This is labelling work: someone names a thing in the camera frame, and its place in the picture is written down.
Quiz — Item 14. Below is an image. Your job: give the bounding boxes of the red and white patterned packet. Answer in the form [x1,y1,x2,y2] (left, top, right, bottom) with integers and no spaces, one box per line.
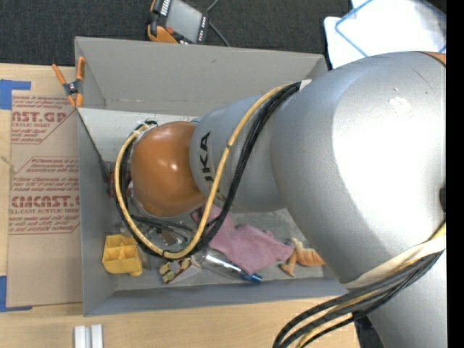
[158,257,202,286]

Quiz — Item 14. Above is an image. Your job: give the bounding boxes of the yellow plastic box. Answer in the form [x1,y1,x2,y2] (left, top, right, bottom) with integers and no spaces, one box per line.
[101,233,144,278]

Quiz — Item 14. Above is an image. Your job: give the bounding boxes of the pink cloth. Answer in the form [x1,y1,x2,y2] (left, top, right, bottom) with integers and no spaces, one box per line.
[191,204,295,276]

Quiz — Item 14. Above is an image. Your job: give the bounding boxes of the brown cardboard board, red print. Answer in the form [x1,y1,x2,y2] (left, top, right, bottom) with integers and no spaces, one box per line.
[0,62,84,312]

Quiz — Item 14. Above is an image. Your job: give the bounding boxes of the orange toy animal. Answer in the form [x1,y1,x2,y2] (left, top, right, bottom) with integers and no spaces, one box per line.
[278,237,326,278]

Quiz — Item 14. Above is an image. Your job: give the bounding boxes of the grey metal bin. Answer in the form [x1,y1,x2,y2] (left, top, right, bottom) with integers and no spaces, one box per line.
[74,36,349,317]

